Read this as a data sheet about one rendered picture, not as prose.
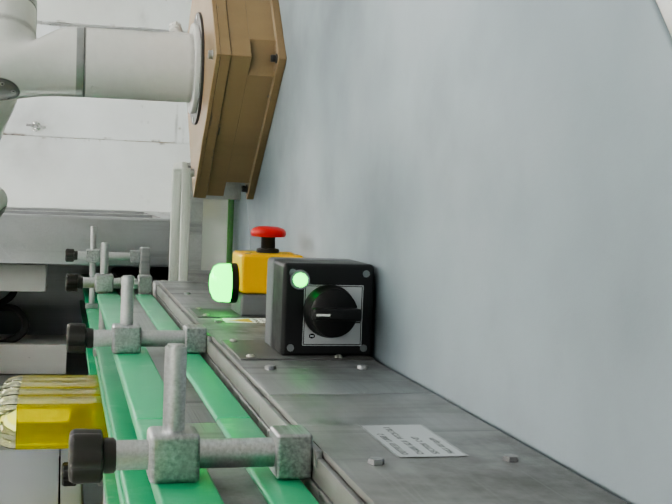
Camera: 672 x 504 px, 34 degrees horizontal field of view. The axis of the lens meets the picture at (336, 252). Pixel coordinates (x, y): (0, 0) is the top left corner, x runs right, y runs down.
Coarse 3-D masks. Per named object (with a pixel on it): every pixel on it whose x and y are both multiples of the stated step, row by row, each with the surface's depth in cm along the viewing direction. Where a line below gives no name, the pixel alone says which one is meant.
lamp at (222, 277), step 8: (224, 264) 122; (232, 264) 122; (216, 272) 121; (224, 272) 121; (232, 272) 121; (216, 280) 121; (224, 280) 121; (232, 280) 121; (216, 288) 121; (224, 288) 121; (232, 288) 121; (216, 296) 121; (224, 296) 121; (232, 296) 121
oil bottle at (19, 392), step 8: (8, 392) 139; (16, 392) 139; (24, 392) 139; (32, 392) 139; (40, 392) 139; (48, 392) 139; (56, 392) 140; (64, 392) 140; (72, 392) 140; (80, 392) 140; (88, 392) 140; (96, 392) 141; (0, 400) 138
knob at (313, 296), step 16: (320, 288) 92; (336, 288) 91; (304, 304) 92; (320, 304) 90; (336, 304) 91; (352, 304) 91; (320, 320) 89; (336, 320) 90; (352, 320) 90; (336, 336) 91
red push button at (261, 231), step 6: (258, 228) 122; (264, 228) 122; (270, 228) 122; (276, 228) 123; (252, 234) 123; (258, 234) 122; (264, 234) 122; (270, 234) 122; (276, 234) 122; (282, 234) 123; (264, 240) 123; (270, 240) 123; (264, 246) 123; (270, 246) 123
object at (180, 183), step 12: (180, 168) 170; (180, 180) 183; (180, 192) 183; (180, 204) 183; (180, 216) 167; (180, 228) 167; (180, 240) 167; (180, 252) 167; (180, 264) 167; (180, 276) 167
